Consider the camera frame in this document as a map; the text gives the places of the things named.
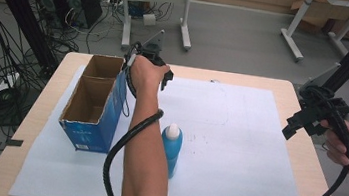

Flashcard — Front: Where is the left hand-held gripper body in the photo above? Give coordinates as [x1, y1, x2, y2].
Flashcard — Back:
[124, 25, 176, 78]

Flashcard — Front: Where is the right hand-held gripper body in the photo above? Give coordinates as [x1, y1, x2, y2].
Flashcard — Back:
[292, 57, 349, 143]

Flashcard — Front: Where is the person's left hand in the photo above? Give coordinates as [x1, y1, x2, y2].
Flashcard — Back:
[125, 53, 172, 102]

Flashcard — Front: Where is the small white box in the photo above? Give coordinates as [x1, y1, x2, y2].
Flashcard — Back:
[141, 12, 159, 28]

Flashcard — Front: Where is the white paper table mat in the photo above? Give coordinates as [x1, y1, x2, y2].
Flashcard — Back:
[7, 57, 324, 196]

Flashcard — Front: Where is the blue bottle with white cap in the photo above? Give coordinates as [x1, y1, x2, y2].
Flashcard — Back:
[156, 121, 186, 181]

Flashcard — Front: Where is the blue open cardboard box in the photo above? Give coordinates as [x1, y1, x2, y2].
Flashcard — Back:
[55, 50, 134, 157]

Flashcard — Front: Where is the white power strip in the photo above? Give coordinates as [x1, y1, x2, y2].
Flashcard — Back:
[0, 70, 21, 96]

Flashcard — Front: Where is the grey tape strip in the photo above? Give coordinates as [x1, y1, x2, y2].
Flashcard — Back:
[4, 137, 24, 149]

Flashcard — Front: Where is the black corrugated right gripper cable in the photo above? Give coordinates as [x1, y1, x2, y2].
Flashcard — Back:
[285, 83, 349, 196]

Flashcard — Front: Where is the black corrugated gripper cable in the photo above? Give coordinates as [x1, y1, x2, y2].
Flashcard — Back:
[99, 102, 166, 196]
[285, 83, 349, 196]

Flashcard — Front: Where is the white metal frame desk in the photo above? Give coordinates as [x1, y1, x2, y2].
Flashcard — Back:
[276, 0, 349, 70]

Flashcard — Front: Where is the black corrugated left gripper cable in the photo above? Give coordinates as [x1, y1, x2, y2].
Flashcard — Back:
[99, 102, 166, 196]

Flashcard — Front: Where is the tangle of black floor cables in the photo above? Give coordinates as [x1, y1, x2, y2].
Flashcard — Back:
[0, 0, 87, 160]

